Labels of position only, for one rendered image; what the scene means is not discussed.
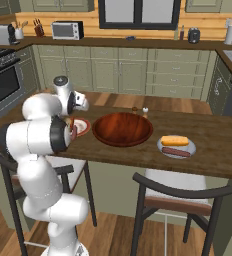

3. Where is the white toaster oven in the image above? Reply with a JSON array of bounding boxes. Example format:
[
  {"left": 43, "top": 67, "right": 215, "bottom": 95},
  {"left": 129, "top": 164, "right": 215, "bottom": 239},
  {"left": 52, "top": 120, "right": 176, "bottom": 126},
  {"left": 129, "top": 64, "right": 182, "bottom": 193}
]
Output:
[{"left": 50, "top": 20, "right": 85, "bottom": 41}]

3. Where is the white utensil pot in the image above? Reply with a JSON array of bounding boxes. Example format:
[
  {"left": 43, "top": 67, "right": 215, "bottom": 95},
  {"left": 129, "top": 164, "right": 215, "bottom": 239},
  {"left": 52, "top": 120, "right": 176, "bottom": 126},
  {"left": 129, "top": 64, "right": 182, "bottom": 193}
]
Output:
[{"left": 13, "top": 20, "right": 30, "bottom": 41}]

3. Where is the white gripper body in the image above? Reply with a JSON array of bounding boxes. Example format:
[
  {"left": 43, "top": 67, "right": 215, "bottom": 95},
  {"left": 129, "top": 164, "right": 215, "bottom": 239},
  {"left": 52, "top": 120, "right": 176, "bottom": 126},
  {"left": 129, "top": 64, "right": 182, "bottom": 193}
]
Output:
[{"left": 75, "top": 91, "right": 91, "bottom": 113}]

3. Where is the green base cupboard run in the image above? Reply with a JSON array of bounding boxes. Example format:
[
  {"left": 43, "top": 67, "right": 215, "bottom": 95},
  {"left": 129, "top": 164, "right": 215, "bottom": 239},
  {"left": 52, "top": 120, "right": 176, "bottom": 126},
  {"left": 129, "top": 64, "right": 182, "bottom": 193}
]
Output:
[{"left": 32, "top": 44, "right": 219, "bottom": 100}]

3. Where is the dark bottle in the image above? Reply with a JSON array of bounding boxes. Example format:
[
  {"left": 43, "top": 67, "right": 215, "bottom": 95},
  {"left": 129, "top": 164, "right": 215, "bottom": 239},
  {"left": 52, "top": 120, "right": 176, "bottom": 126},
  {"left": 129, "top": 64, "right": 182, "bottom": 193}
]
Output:
[{"left": 179, "top": 24, "right": 186, "bottom": 41}]

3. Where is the green wall cupboard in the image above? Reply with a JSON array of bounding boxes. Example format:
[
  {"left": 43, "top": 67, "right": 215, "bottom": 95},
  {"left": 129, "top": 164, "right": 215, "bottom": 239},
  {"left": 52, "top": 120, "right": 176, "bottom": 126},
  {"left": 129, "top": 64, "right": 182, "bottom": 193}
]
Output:
[
  {"left": 31, "top": 0, "right": 96, "bottom": 13},
  {"left": 184, "top": 0, "right": 232, "bottom": 14}
]

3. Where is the white paper towel roll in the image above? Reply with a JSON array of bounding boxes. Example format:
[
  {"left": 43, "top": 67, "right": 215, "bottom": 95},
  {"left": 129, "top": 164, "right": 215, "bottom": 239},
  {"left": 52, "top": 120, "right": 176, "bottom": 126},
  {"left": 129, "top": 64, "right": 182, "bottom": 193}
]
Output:
[{"left": 223, "top": 17, "right": 232, "bottom": 46}]

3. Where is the grey coffee machine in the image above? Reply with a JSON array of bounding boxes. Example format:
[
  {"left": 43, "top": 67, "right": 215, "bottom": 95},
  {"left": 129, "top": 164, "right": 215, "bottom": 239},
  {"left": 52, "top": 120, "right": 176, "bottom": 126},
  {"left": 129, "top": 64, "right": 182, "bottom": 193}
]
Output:
[{"left": 0, "top": 23, "right": 21, "bottom": 46}]

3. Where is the grey plate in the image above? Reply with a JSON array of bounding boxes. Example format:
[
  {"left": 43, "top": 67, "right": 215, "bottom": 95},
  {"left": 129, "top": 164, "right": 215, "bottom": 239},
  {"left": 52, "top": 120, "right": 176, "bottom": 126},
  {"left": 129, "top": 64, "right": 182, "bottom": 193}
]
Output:
[{"left": 156, "top": 134, "right": 197, "bottom": 160}]

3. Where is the brown sausage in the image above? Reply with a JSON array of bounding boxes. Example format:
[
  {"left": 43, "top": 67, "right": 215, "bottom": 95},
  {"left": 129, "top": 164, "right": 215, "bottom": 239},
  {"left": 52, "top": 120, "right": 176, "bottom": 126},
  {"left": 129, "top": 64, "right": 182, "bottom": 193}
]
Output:
[
  {"left": 161, "top": 146, "right": 192, "bottom": 158},
  {"left": 70, "top": 124, "right": 79, "bottom": 141}
]

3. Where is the black framed window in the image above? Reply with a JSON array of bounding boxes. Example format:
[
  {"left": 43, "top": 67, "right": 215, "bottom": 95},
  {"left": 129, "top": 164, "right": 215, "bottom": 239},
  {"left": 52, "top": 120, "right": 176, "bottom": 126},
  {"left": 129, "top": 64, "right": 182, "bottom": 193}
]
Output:
[{"left": 98, "top": 0, "right": 183, "bottom": 31}]

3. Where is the steel oven with hob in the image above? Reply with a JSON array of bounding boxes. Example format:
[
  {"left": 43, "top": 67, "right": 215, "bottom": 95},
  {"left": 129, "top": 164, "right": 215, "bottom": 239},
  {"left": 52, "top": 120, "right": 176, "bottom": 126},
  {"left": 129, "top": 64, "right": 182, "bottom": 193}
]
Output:
[{"left": 0, "top": 47, "right": 26, "bottom": 122}]

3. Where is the brown knife block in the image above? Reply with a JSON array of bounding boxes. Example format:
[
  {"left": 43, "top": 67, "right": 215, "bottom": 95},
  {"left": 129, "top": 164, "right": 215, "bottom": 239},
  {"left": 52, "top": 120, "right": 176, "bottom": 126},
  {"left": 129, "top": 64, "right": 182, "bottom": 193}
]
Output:
[{"left": 32, "top": 17, "right": 46, "bottom": 38}]

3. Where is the dark wooden stool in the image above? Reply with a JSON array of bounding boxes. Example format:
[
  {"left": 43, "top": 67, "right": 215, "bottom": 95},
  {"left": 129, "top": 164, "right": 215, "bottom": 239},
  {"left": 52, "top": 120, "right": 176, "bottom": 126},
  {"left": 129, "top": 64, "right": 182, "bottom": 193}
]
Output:
[
  {"left": 131, "top": 169, "right": 232, "bottom": 256},
  {"left": 0, "top": 153, "right": 99, "bottom": 256}
]

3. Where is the yellow hot dog bun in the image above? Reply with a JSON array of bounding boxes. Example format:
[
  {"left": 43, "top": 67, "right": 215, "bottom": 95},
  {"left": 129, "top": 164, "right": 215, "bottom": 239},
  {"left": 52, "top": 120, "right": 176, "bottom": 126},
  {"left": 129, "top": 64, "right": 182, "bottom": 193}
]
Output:
[
  {"left": 160, "top": 135, "right": 190, "bottom": 148},
  {"left": 63, "top": 117, "right": 73, "bottom": 129}
]

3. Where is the large wooden bowl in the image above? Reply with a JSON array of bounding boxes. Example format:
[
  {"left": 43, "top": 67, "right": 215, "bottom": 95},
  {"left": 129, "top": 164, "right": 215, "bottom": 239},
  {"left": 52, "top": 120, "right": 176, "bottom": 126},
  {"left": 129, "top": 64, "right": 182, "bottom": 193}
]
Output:
[{"left": 91, "top": 111, "right": 154, "bottom": 148}]

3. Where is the red rimmed plate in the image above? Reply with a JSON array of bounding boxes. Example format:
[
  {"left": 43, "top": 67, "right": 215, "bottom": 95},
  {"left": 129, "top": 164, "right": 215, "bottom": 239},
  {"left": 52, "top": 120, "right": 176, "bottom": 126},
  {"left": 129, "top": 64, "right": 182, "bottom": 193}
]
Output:
[{"left": 67, "top": 117, "right": 92, "bottom": 138}]

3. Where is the black toaster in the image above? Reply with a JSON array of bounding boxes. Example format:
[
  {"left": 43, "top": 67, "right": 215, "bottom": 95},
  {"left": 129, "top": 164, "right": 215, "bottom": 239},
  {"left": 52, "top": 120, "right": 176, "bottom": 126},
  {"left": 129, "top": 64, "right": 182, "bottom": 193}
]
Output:
[{"left": 187, "top": 26, "right": 201, "bottom": 45}]

